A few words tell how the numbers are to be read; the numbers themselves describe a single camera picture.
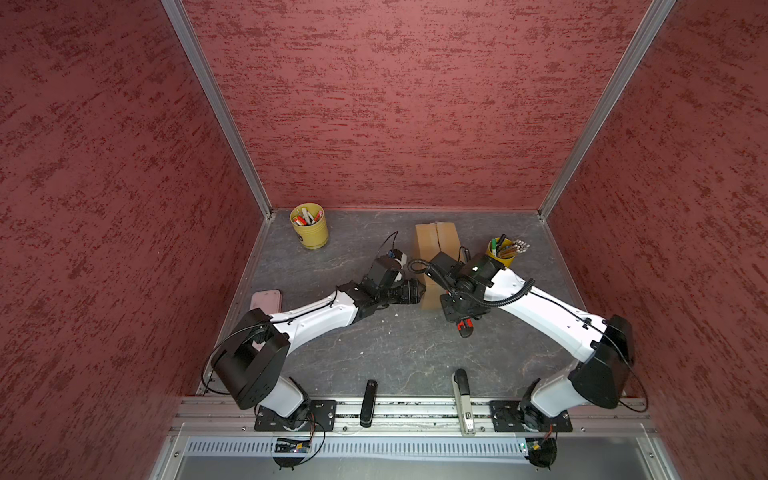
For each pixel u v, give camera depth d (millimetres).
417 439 711
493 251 976
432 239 921
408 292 741
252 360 434
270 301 924
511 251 911
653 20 721
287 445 730
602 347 416
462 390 750
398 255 786
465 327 724
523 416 658
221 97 877
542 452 711
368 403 775
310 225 997
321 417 747
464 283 531
